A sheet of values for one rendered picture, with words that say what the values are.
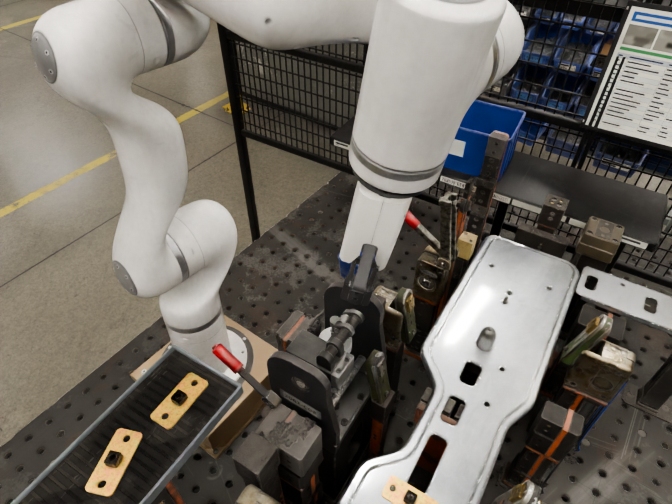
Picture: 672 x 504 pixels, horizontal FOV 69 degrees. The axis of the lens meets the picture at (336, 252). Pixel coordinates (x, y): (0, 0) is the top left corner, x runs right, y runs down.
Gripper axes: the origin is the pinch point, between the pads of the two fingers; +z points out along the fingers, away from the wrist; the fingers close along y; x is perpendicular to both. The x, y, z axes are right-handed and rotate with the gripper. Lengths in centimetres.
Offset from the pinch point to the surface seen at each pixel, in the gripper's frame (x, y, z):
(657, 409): 77, -28, 61
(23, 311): -146, -48, 171
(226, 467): -17, 10, 73
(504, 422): 31.1, -2.5, 36.4
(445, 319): 19.4, -22.0, 39.8
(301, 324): -7.9, -9.1, 35.1
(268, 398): -8.7, 7.1, 31.4
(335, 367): 0.1, 2.1, 24.4
